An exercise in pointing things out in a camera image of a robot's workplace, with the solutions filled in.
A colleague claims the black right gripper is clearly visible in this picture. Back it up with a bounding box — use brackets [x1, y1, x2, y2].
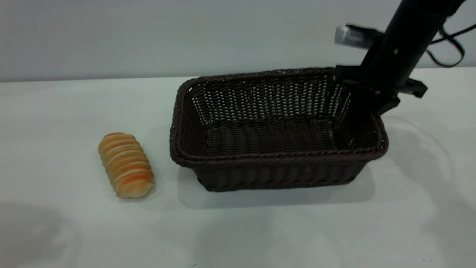
[333, 31, 428, 125]

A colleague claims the dark brown woven basket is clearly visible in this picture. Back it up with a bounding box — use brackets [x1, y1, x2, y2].
[170, 67, 389, 192]

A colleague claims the orange ridged bread roll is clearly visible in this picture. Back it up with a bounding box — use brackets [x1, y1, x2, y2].
[98, 132, 155, 199]

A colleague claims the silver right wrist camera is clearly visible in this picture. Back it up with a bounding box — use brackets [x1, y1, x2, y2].
[334, 24, 385, 51]

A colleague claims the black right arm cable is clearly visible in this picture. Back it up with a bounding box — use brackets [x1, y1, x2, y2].
[425, 23, 476, 68]

